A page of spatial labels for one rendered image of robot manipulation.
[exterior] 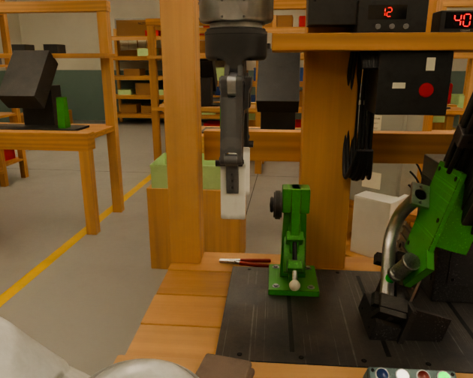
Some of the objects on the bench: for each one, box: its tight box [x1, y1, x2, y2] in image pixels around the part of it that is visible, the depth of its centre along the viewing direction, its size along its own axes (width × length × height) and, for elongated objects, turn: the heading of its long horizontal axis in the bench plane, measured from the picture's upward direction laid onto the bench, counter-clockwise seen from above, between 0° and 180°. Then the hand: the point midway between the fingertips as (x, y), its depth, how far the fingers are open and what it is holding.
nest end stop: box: [370, 307, 407, 324], centre depth 95 cm, size 4×7×6 cm, turn 85°
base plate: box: [215, 266, 473, 374], centre depth 105 cm, size 42×110×2 cm, turn 85°
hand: (236, 188), depth 59 cm, fingers open, 9 cm apart
